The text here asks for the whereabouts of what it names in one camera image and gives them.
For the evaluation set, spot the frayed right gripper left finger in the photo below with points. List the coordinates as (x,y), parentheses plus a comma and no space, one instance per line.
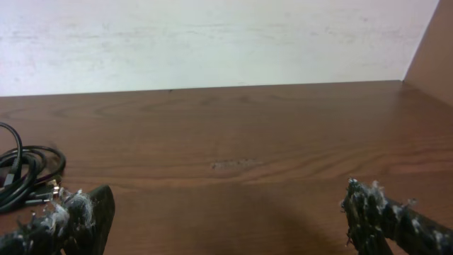
(78,224)

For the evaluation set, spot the frayed right gripper right finger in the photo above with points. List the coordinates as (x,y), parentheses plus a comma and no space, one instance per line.
(373,219)

